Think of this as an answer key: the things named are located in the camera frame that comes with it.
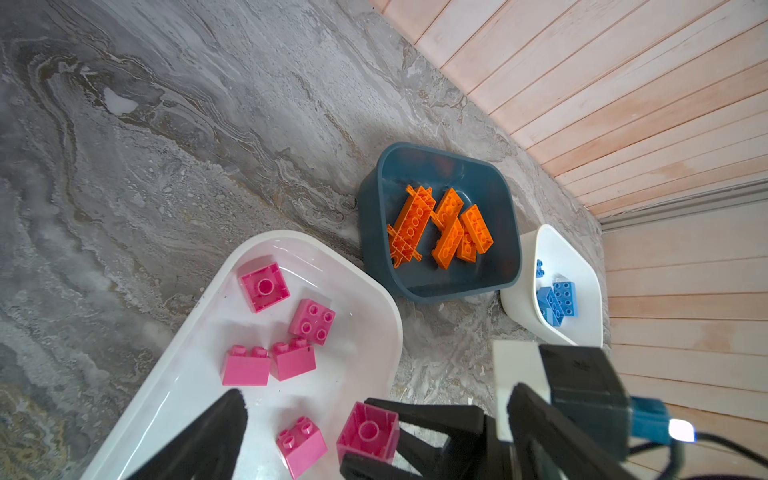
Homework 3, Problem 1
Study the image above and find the orange lego brick top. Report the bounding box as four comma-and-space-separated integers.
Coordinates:
432, 188, 464, 231

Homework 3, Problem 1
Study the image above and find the white bin back right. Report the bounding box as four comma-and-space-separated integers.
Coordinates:
500, 224, 603, 348

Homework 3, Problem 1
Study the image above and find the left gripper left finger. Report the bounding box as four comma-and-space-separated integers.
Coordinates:
131, 389, 248, 479

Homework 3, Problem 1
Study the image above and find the white bin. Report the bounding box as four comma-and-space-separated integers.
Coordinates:
85, 230, 403, 479
500, 224, 603, 348

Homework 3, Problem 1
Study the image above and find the pink lego cube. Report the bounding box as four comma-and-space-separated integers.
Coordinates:
237, 262, 290, 313
276, 416, 328, 480

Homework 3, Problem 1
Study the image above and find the white bin left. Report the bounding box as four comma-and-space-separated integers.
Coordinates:
85, 230, 403, 479

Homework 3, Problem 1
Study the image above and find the teal plastic bin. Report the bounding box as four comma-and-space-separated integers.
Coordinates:
357, 143, 522, 302

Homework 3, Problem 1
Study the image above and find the long orange lego stack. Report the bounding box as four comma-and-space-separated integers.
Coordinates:
387, 185, 438, 269

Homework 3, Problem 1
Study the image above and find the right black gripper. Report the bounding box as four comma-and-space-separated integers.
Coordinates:
340, 398, 514, 480

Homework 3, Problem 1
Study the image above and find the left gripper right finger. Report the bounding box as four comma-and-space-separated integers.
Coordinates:
507, 383, 630, 479

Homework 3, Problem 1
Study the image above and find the orange lego brick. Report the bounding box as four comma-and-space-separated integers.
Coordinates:
432, 217, 464, 270
456, 233, 477, 263
432, 188, 464, 231
460, 204, 494, 254

